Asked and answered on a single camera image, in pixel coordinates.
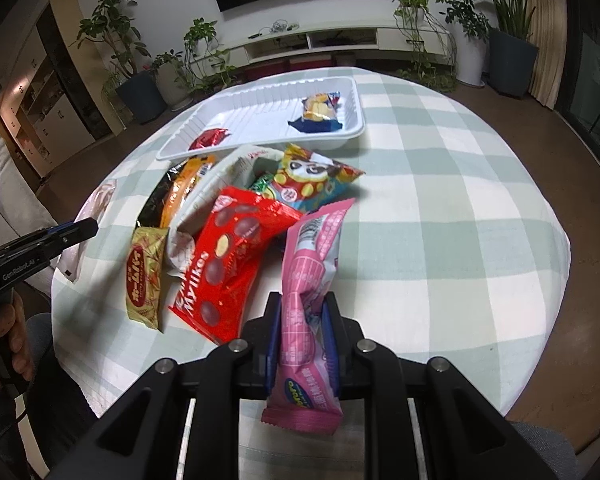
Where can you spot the small red candy packet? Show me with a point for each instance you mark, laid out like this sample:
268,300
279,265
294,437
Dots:
208,138

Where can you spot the white grey snack bag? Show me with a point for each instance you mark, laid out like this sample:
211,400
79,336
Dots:
240,169

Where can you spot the pink snack packet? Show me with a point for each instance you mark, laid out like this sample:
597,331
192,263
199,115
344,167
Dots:
303,397

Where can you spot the plant in white pot left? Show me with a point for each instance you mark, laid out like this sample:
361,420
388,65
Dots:
171,81

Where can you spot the tall plant dark pot left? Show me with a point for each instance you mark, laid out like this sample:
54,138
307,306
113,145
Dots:
111,24

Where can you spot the pale pink packet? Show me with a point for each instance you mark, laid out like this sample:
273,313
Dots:
87,220

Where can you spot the orange black snack bag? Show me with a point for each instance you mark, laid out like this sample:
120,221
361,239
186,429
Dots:
167,197

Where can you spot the plant in white pot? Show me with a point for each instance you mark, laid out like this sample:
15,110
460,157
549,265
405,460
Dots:
171,81
470,29

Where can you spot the green white checkered tablecloth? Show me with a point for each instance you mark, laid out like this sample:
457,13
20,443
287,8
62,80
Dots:
449,250

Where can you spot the white tv cabinet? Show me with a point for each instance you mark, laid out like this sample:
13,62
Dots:
382,40

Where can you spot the beige curtain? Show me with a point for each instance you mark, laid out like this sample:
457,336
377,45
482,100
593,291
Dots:
548,32

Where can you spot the green snack packet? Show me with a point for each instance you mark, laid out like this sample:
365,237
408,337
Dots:
264,185

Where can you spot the trailing vine plant left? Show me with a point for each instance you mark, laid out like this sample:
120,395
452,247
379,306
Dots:
206,63

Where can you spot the red storage box left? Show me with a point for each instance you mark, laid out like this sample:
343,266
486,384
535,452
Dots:
260,70

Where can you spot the gold red snack packet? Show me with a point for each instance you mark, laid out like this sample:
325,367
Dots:
143,269

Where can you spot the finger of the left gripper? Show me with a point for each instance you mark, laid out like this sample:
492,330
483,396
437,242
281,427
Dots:
40,246

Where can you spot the wooden shelving cabinet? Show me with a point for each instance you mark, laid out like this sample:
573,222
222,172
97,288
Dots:
54,105

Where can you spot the left hand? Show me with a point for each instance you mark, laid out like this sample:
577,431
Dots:
13,331

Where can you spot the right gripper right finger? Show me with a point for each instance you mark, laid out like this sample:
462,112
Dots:
340,335

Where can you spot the blue yellow cake packet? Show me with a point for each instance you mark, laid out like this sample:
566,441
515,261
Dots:
319,114

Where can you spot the plant in white pot right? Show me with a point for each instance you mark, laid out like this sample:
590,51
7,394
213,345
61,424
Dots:
470,29

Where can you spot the panda blue snack bag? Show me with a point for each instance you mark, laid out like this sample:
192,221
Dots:
306,180

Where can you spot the red Mylikes chocolate bag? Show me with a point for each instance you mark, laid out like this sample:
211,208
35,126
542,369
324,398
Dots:
226,260

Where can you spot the white plastic tray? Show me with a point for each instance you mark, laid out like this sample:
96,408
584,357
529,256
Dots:
258,114

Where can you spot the red storage box right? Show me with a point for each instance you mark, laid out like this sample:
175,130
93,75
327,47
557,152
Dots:
310,62

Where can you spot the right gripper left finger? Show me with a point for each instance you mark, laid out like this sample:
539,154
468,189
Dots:
263,335

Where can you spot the trailing vine plant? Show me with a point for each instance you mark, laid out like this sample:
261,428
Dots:
432,59
206,63

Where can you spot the red storage box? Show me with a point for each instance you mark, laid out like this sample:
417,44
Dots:
260,70
310,62

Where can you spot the trailing vine plant right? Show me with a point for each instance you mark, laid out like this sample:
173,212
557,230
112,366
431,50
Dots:
432,59

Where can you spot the large leaf plant dark pot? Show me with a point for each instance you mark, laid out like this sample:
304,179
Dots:
511,54

